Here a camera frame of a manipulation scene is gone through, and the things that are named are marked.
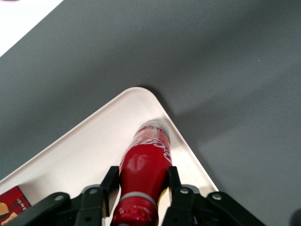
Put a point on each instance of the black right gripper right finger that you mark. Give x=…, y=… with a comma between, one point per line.
x=174, y=181

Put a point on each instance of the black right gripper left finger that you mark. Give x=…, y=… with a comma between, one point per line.
x=113, y=179

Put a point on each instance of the red coke bottle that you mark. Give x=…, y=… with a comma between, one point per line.
x=143, y=169

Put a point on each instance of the white plastic tray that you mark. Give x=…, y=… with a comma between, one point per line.
x=94, y=141

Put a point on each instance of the red snack box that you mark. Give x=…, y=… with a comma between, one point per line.
x=14, y=202

